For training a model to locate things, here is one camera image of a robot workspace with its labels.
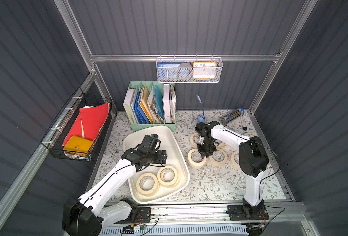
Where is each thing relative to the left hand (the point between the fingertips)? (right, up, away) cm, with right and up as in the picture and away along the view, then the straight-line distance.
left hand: (159, 155), depth 79 cm
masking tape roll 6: (+4, -14, +7) cm, 16 cm away
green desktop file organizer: (-8, +28, +15) cm, 33 cm away
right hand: (+27, -3, +11) cm, 30 cm away
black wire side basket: (-42, +10, -18) cm, 47 cm away
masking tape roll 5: (-5, -18, -5) cm, 20 cm away
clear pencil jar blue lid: (+52, +24, +32) cm, 66 cm away
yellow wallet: (-35, +8, -15) cm, 39 cm away
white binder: (+3, +30, +14) cm, 33 cm away
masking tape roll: (+20, -7, +7) cm, 22 cm away
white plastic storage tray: (+8, +7, +14) cm, 17 cm away
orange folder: (-12, +31, +17) cm, 37 cm away
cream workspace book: (-21, +27, +10) cm, 36 cm away
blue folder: (-15, +21, +19) cm, 32 cm away
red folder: (-34, +18, -7) cm, 39 cm away
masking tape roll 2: (+35, -7, +10) cm, 37 cm away
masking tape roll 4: (+61, +9, +23) cm, 66 cm away
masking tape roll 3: (+21, +3, +17) cm, 27 cm away
